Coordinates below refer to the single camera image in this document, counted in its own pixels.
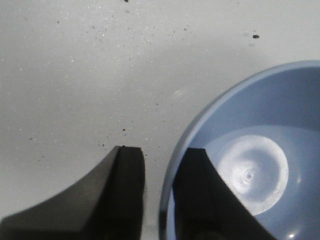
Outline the blue bowl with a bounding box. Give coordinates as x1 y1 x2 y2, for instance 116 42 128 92
158 60 320 240

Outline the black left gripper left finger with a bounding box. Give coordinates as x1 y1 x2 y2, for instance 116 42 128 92
0 146 145 240

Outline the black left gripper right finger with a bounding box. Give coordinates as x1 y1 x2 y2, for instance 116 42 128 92
172 148 274 240

